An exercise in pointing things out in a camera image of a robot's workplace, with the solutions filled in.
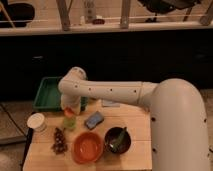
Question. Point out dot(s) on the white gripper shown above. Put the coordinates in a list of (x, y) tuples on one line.
[(73, 103)]

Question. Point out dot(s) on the red orange apple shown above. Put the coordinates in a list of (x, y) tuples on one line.
[(68, 112)]

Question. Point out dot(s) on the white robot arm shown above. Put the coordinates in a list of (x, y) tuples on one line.
[(178, 119)]

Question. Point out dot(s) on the green plastic cup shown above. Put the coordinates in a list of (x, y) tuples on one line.
[(69, 123)]

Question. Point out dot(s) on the white paper cup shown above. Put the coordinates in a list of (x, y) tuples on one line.
[(37, 122)]

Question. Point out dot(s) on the green plastic tray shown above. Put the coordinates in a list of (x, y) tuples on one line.
[(48, 97)]

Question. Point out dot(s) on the blue sponge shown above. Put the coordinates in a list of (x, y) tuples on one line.
[(92, 121)]

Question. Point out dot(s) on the bunch of dark grapes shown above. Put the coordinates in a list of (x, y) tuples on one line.
[(60, 145)]

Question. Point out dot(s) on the orange bowl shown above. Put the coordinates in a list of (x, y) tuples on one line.
[(87, 147)]

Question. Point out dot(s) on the dark bowl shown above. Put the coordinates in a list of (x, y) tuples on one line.
[(112, 134)]

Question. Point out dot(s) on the green utensil in bowl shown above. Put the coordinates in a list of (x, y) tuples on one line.
[(116, 142)]

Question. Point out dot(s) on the dark red background object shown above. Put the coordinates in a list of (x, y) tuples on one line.
[(98, 21)]

